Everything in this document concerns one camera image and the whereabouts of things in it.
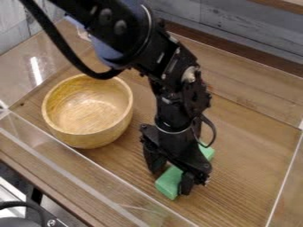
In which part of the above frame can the clear acrylic tray wall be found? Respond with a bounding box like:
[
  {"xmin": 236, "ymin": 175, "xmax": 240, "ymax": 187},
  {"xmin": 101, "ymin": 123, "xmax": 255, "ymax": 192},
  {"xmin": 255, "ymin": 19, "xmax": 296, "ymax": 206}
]
[{"xmin": 0, "ymin": 106, "xmax": 197, "ymax": 227}]

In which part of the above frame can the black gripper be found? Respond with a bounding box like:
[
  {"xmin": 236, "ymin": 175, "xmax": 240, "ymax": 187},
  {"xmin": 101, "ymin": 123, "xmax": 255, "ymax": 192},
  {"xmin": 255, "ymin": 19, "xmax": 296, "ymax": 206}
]
[{"xmin": 139, "ymin": 123, "xmax": 213, "ymax": 197}]

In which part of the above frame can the green rectangular block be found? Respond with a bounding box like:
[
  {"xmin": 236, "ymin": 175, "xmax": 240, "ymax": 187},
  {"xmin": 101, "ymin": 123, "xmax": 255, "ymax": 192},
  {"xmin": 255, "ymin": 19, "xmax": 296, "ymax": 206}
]
[{"xmin": 153, "ymin": 143, "xmax": 216, "ymax": 201}]

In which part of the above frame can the brown wooden bowl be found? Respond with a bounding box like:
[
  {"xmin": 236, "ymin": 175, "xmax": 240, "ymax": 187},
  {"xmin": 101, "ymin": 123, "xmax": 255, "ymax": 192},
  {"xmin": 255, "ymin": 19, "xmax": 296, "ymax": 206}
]
[{"xmin": 41, "ymin": 74, "xmax": 133, "ymax": 149}]

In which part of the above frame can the black metal stand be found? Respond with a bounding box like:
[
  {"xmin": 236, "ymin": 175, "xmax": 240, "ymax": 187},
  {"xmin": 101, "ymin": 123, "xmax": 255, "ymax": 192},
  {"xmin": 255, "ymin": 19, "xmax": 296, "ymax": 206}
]
[{"xmin": 0, "ymin": 184, "xmax": 68, "ymax": 227}]

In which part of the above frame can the black cable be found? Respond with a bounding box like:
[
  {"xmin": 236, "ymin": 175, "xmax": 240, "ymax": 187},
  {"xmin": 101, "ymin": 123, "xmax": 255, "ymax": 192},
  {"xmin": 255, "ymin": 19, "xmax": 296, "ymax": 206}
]
[{"xmin": 19, "ymin": 0, "xmax": 125, "ymax": 81}]

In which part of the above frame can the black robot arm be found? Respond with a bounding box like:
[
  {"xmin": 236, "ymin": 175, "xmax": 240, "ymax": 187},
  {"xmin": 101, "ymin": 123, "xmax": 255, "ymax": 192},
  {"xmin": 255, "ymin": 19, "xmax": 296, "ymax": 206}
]
[{"xmin": 48, "ymin": 0, "xmax": 212, "ymax": 195}]

